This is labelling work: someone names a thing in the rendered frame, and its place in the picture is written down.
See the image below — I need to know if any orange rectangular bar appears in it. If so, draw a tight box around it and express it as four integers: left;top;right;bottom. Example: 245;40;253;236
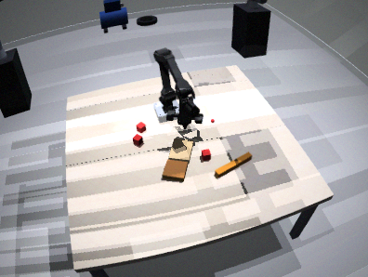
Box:
215;152;253;178

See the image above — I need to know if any orange square block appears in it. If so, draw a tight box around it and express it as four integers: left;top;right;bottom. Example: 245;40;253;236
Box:
163;160;188;181

